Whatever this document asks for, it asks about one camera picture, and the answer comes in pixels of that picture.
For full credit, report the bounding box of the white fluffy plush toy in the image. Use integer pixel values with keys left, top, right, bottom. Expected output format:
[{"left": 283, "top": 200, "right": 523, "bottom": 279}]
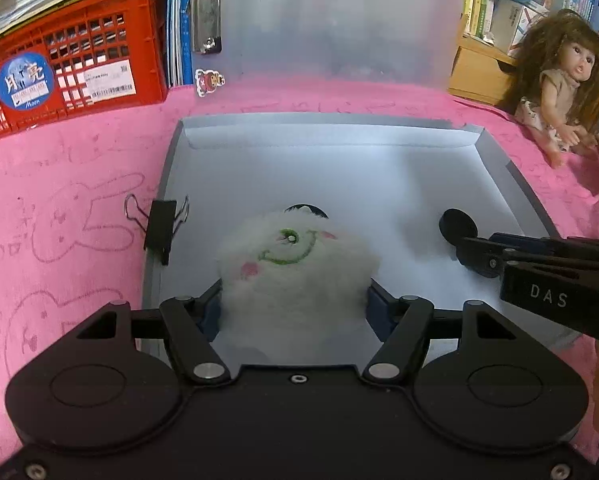
[{"left": 216, "top": 210, "right": 380, "bottom": 364}]

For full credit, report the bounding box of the translucent file folder box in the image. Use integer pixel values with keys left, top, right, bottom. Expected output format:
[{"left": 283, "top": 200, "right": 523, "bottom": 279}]
[{"left": 167, "top": 0, "right": 462, "bottom": 89}]

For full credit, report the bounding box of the pink bunny towel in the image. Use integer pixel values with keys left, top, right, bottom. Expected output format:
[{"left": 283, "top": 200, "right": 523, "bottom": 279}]
[{"left": 0, "top": 78, "right": 599, "bottom": 464}]

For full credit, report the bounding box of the wooden drawer organizer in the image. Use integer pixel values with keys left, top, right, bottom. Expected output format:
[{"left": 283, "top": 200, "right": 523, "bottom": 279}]
[{"left": 448, "top": 14, "right": 516, "bottom": 105}]

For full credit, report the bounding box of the black binder clip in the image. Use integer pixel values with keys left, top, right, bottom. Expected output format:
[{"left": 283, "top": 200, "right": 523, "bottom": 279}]
[{"left": 123, "top": 193, "right": 190, "bottom": 266}]

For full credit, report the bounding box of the red plastic crate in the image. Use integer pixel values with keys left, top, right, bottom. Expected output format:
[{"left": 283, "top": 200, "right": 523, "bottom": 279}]
[{"left": 0, "top": 0, "right": 167, "bottom": 136}]

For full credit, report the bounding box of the row of upright books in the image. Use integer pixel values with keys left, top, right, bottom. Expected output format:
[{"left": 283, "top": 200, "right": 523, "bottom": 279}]
[{"left": 461, "top": 0, "right": 599, "bottom": 57}]

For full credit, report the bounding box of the brown haired baby doll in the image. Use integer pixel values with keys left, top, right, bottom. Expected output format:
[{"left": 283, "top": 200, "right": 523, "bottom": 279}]
[{"left": 498, "top": 9, "right": 599, "bottom": 169}]

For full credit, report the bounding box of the white cardboard box tray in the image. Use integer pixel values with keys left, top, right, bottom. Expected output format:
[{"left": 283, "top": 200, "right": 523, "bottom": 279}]
[{"left": 141, "top": 113, "right": 577, "bottom": 351}]

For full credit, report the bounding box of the small black round cap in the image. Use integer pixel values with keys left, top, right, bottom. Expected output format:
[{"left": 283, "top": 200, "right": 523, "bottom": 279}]
[{"left": 438, "top": 208, "right": 478, "bottom": 247}]

